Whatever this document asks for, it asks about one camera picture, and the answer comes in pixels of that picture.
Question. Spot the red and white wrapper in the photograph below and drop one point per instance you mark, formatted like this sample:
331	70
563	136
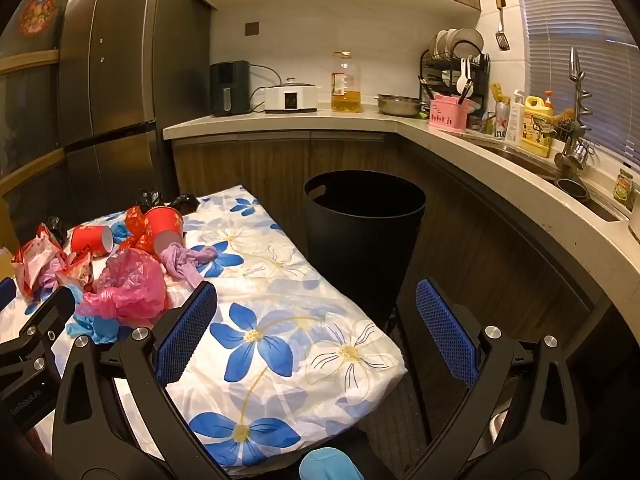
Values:
35	260

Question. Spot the cooking oil bottle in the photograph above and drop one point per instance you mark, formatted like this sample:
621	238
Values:
346	90

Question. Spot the red patterned wrapper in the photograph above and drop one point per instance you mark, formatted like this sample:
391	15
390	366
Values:
136	227

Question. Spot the red door decoration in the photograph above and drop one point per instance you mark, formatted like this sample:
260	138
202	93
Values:
39	15

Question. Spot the small glass jar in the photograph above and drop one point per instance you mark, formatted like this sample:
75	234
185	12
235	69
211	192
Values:
623	187

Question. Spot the white plastic spoon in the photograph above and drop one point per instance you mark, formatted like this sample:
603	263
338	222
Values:
464	77

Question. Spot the grey refrigerator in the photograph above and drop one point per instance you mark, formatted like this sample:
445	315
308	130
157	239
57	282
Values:
130	60

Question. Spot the wooden base cabinet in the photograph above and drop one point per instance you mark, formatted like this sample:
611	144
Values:
500	240

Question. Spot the pink utensil basket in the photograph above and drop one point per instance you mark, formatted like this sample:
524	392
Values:
447	115

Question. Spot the small red wrapper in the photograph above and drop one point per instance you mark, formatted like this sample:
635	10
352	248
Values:
75	270

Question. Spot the wooden glass door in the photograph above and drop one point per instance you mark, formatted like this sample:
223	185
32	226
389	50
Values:
30	110

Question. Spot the white squeeze bottle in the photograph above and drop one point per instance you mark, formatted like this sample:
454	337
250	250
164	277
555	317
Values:
514	120

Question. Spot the steel bowl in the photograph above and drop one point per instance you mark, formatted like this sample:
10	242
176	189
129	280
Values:
400	105

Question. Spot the black dish rack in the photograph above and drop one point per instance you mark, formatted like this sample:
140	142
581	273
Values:
477	80

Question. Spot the black air fryer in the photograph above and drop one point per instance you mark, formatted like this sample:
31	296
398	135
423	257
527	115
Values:
229	85

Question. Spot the dark wall socket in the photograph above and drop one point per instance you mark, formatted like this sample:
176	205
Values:
252	28

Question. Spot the purple glove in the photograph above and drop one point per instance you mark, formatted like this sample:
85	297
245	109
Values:
187	260

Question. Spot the white electric cooker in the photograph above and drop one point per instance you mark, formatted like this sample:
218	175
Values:
290	100

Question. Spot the hanging metal spatula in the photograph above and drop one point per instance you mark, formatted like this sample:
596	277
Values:
502	37

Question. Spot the steel faucet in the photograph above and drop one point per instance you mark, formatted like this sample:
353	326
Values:
579	90

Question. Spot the yellow loofah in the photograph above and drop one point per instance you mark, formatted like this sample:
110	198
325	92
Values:
497	92

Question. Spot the black trash bin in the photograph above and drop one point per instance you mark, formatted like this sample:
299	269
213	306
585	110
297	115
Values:
360	240

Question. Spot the red paper cup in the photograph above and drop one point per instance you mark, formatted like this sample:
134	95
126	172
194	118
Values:
89	241
164	227

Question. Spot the steel sink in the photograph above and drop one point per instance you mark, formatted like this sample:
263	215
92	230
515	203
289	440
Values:
525	157

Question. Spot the pink plastic bag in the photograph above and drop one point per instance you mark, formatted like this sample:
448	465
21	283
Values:
127	282

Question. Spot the yellow detergent bottle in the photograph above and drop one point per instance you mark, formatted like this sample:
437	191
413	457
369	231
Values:
536	130

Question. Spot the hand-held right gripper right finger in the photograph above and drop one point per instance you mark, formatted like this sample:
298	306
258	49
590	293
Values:
445	330

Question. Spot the black plastic bag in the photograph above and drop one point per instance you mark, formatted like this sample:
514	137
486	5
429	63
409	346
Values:
55	230
172	201

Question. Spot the window blinds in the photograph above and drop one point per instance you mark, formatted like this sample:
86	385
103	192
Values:
580	20

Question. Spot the green beer can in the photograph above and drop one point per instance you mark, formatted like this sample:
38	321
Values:
501	122

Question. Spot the sponge holder with scrubber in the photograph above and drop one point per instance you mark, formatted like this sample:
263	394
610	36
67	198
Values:
567	125

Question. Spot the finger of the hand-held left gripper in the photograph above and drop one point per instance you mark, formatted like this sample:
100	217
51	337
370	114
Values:
6	291
47	317

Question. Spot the metal sink strainer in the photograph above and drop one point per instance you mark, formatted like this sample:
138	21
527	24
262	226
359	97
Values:
571	187

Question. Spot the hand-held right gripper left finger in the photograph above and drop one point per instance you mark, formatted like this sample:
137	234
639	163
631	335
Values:
187	332

